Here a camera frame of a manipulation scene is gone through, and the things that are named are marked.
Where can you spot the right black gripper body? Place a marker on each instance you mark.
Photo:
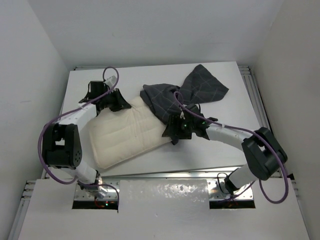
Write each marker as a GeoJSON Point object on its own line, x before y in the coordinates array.
{"type": "Point", "coordinates": [184, 128]}

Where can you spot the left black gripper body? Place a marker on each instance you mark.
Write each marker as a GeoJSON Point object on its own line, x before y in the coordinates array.
{"type": "Point", "coordinates": [112, 100]}

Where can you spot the dark plaid pillowcase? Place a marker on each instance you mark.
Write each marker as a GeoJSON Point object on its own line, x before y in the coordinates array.
{"type": "Point", "coordinates": [199, 87]}

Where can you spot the cream pillow with bear print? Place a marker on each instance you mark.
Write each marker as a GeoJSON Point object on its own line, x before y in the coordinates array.
{"type": "Point", "coordinates": [119, 136]}

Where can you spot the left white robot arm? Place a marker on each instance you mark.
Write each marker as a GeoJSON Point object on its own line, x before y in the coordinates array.
{"type": "Point", "coordinates": [60, 141]}

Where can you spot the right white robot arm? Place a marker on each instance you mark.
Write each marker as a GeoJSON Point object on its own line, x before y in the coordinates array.
{"type": "Point", "coordinates": [263, 153]}

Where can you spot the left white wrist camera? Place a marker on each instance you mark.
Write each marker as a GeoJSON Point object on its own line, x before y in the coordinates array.
{"type": "Point", "coordinates": [111, 81]}

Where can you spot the aluminium frame rails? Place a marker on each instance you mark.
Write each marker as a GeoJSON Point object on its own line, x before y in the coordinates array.
{"type": "Point", "coordinates": [212, 160]}

